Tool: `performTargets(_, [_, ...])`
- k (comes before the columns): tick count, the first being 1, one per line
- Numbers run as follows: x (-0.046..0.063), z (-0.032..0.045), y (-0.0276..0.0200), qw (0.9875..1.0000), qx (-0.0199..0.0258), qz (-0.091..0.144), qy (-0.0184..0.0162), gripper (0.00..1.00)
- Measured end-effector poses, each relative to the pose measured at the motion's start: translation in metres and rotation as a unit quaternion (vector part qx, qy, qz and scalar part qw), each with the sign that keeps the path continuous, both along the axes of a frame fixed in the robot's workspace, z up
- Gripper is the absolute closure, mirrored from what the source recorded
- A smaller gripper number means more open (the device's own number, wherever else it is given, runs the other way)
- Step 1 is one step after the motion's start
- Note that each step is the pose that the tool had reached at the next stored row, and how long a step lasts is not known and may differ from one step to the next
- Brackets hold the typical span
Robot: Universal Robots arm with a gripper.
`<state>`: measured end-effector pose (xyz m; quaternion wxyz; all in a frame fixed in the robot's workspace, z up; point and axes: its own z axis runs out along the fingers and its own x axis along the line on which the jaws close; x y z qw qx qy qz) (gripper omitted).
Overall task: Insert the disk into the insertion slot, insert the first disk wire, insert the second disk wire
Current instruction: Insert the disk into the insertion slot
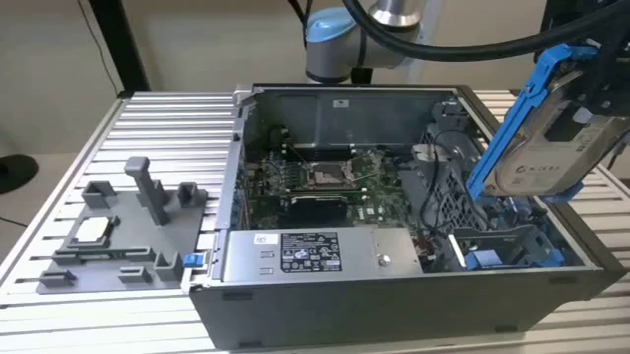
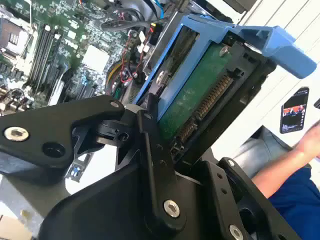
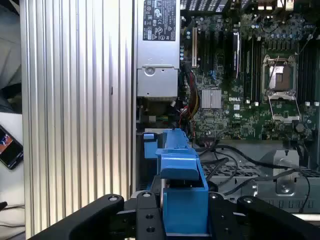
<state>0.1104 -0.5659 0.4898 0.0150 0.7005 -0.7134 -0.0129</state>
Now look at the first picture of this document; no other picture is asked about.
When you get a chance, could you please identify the green RAM stick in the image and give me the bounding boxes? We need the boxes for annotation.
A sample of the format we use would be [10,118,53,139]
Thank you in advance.
[54,249,149,259]

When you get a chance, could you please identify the thin metal locking lever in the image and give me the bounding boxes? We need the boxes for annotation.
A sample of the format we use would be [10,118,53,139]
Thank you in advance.
[287,143,312,164]

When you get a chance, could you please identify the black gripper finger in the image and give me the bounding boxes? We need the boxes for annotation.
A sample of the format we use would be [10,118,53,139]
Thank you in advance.
[544,108,591,143]

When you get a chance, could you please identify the long black looped wire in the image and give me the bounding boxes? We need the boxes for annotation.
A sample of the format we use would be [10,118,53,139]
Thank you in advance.
[417,128,481,237]

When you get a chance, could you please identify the silver CPU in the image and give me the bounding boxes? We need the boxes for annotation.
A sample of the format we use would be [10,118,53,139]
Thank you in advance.
[73,218,112,243]

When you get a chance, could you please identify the black round floor base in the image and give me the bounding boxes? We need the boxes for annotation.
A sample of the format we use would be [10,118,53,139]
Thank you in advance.
[0,154,40,195]

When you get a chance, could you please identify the blue disk data wire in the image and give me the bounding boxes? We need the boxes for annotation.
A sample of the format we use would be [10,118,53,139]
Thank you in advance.
[504,198,536,223]

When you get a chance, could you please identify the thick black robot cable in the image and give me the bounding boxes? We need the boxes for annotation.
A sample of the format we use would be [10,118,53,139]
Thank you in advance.
[340,0,630,64]

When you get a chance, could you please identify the black plastic bay bracket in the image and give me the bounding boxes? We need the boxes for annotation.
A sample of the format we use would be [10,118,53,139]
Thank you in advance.
[431,100,469,129]

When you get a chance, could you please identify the grey parts rack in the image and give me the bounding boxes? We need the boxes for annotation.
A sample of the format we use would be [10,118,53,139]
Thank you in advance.
[36,156,218,296]

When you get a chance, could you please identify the hard disk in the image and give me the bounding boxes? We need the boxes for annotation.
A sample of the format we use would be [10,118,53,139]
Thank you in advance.
[463,249,564,273]
[464,43,630,204]

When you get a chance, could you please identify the black open PC case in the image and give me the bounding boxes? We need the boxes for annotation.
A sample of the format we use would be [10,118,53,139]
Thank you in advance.
[180,83,627,350]

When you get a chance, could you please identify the red power supply wires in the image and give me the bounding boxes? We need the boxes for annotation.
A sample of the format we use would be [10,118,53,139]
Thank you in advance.
[411,237,436,261]

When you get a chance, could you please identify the black RAM slots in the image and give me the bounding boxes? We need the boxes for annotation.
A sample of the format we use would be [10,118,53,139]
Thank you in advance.
[283,144,357,160]

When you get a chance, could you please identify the green motherboard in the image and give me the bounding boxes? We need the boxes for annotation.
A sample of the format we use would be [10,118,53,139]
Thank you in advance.
[242,146,420,232]

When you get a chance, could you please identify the black upright frame post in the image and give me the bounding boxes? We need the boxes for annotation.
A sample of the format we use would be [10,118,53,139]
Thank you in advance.
[89,0,152,92]

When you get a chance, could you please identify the CPU socket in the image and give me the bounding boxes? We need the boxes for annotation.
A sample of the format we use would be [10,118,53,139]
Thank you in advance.
[304,161,356,190]

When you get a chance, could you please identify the silver power supply unit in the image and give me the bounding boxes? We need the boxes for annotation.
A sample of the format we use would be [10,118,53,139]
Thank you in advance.
[216,226,425,284]

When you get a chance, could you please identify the thin black wall cable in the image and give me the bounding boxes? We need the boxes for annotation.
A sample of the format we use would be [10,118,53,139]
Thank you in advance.
[77,0,125,97]

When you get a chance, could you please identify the black graphics card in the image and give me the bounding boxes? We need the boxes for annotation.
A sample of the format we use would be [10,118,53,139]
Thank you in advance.
[287,195,348,226]

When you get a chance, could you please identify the grey perforated disk cage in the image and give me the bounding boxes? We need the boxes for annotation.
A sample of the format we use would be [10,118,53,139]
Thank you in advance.
[396,122,499,237]

